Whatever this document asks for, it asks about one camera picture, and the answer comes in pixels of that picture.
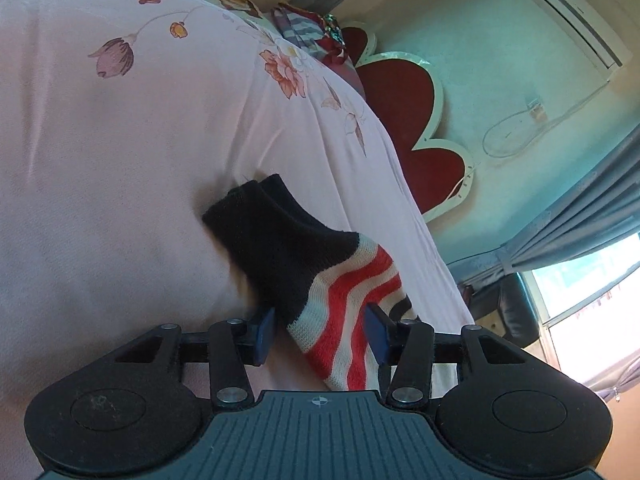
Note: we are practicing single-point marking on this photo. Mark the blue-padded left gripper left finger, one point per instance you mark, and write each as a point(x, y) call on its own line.
point(233, 345)

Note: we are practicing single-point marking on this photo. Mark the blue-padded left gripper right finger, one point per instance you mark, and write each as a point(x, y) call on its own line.
point(404, 352)

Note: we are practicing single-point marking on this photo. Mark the striped knit sweater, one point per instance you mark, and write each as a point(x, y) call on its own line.
point(317, 281)

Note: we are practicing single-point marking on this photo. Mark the striped folded clothes pile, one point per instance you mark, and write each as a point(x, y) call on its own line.
point(318, 35)

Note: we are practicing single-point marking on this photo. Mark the black leather armchair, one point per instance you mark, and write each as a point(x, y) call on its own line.
point(506, 309)

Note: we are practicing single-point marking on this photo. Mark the blue-grey left curtain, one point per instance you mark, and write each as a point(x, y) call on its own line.
point(601, 209)

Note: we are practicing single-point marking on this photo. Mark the red heart-shaped headboard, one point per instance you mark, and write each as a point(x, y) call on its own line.
point(404, 92)

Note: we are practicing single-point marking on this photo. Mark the pink floral bed quilt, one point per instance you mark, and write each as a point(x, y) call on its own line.
point(122, 122)

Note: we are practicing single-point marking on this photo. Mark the white air conditioner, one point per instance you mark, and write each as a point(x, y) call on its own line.
point(593, 35)

